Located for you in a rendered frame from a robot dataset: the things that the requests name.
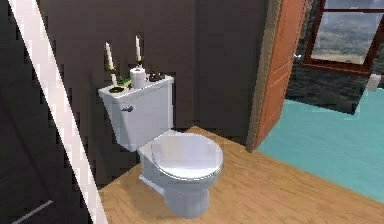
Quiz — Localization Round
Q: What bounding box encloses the white framed dark shower door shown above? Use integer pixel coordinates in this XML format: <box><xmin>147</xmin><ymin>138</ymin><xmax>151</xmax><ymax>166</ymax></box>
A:
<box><xmin>0</xmin><ymin>0</ymin><xmax>109</xmax><ymax>224</ymax></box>

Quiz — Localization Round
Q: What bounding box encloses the white box shape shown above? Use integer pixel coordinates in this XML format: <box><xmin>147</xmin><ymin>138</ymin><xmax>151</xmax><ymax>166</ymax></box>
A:
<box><xmin>365</xmin><ymin>73</ymin><xmax>382</xmax><ymax>93</ymax></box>

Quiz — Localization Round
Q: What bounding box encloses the white candle in green holder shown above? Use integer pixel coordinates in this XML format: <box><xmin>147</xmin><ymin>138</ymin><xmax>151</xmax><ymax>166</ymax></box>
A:
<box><xmin>134</xmin><ymin>35</ymin><xmax>144</xmax><ymax>69</ymax></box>
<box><xmin>104</xmin><ymin>41</ymin><xmax>124</xmax><ymax>94</ymax></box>

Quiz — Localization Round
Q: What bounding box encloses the orange wooden room door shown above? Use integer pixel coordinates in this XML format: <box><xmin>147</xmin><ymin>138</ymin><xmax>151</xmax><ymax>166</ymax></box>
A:
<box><xmin>253</xmin><ymin>0</ymin><xmax>309</xmax><ymax>151</ymax></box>

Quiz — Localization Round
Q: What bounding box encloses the red framed window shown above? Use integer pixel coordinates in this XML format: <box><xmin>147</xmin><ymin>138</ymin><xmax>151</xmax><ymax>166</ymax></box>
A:
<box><xmin>302</xmin><ymin>0</ymin><xmax>384</xmax><ymax>75</ymax></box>

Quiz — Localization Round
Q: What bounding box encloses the white toilet paper roll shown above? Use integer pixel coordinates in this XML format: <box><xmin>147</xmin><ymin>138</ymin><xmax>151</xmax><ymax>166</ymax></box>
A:
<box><xmin>129</xmin><ymin>66</ymin><xmax>147</xmax><ymax>90</ymax></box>

